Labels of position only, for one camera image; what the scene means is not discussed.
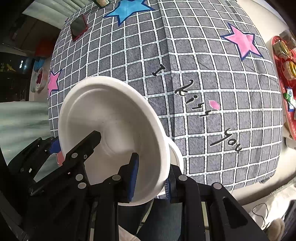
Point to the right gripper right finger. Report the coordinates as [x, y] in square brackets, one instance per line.
[182, 189]

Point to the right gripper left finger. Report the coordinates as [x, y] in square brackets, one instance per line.
[116, 189]

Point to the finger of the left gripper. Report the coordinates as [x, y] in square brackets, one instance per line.
[72, 165]
[32, 158]

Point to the white round bowl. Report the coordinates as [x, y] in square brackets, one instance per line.
[127, 124]

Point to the pink square plate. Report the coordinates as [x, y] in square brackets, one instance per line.
[60, 158]

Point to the white bowl top left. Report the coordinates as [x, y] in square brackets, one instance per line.
[176, 155]

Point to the person's dark trouser legs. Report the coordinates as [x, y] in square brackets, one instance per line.
[157, 219]

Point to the teal striped curtain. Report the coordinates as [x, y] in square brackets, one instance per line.
[22, 122]

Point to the white round paint palette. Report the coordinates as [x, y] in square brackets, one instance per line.
[38, 80]

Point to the grey checked star tablecloth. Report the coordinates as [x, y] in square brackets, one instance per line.
[201, 65]

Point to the red cased smartphone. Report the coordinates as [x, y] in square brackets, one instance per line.
[78, 27]

